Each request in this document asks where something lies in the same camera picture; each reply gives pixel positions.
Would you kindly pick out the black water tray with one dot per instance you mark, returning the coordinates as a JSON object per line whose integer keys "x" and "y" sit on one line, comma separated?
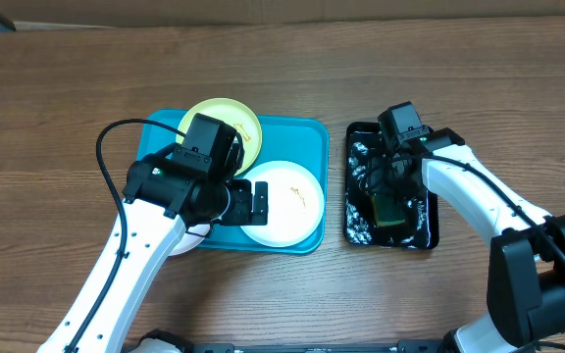
{"x": 420, "y": 231}

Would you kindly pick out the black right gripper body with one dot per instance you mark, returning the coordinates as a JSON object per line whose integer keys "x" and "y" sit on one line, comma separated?
{"x": 384, "y": 177}

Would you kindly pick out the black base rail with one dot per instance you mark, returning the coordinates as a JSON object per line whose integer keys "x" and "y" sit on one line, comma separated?
{"x": 162, "y": 341}

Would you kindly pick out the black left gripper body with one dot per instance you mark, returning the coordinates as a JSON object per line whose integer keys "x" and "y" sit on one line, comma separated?
{"x": 240, "y": 201}

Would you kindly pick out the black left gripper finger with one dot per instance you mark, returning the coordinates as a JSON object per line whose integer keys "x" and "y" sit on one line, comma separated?
{"x": 256, "y": 219}
{"x": 260, "y": 196}

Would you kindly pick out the green yellow sponge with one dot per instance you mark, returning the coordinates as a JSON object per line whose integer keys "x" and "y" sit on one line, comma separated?
{"x": 387, "y": 212}

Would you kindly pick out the white plate with pink rim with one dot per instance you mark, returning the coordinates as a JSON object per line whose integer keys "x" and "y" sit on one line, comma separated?
{"x": 191, "y": 239}

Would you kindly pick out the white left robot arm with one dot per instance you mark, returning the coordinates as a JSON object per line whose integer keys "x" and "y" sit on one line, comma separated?
{"x": 169, "y": 205}

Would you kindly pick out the blue plastic tray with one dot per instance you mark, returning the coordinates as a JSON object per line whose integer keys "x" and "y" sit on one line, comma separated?
{"x": 302, "y": 141}

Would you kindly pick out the yellow-green plate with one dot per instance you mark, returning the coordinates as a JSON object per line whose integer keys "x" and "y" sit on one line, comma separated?
{"x": 235, "y": 114}

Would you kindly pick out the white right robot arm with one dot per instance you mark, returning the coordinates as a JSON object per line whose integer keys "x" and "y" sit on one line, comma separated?
{"x": 526, "y": 244}

